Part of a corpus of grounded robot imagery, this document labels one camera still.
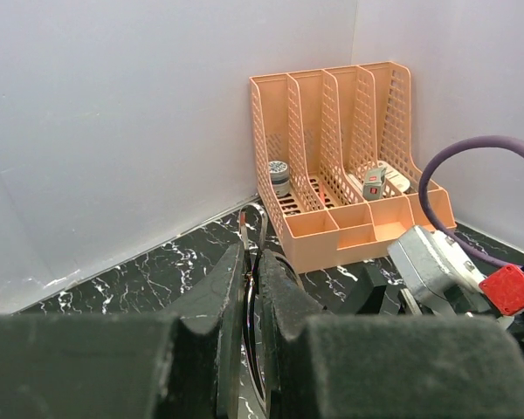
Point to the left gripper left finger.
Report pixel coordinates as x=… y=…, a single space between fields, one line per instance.
x=180 y=362

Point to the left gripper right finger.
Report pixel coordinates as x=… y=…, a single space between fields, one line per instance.
x=325 y=365

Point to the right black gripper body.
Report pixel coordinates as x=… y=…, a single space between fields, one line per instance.
x=499 y=296

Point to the silver metal keyring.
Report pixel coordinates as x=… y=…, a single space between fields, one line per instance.
x=251 y=295

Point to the grey green small box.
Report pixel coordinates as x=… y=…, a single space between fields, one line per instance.
x=374 y=183

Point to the orange pen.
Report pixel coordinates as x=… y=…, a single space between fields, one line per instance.
x=321 y=193

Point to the orange plastic file organizer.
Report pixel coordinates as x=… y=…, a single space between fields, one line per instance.
x=333 y=161

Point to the black marble pattern mat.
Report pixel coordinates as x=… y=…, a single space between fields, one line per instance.
x=154 y=279

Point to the grey round jar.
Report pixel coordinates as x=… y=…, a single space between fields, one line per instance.
x=280 y=177

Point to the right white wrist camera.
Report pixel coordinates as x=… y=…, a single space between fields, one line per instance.
x=429 y=255

